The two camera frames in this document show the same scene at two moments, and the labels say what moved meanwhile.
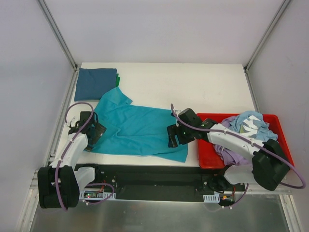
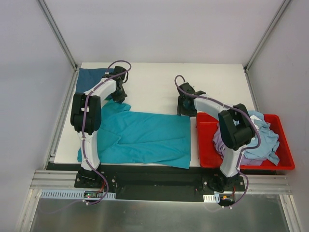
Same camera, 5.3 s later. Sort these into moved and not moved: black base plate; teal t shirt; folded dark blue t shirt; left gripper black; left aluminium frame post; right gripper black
Moved: teal t shirt; right gripper black; left gripper black
Not moved: folded dark blue t shirt; left aluminium frame post; black base plate
